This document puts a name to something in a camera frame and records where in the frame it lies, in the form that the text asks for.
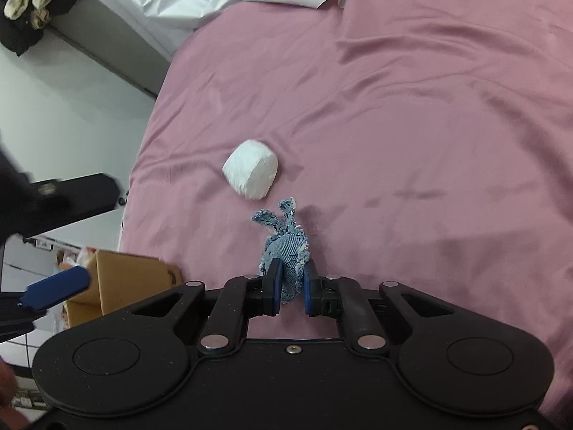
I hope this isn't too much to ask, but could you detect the pink bed sheet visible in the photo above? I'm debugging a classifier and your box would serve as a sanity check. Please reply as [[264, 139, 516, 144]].
[[120, 0, 572, 429]]

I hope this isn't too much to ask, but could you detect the white foam lump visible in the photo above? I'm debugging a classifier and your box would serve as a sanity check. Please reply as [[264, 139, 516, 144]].
[[222, 140, 279, 200]]

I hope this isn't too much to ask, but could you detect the blue denim bunny patch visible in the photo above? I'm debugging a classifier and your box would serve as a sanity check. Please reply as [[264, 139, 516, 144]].
[[251, 197, 310, 304]]

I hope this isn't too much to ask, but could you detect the brown cardboard box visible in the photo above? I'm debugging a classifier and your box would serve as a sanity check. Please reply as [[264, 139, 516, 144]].
[[64, 250, 183, 327]]

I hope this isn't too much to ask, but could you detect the person's hand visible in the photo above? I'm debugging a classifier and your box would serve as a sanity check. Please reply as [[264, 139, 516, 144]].
[[0, 359, 29, 430]]

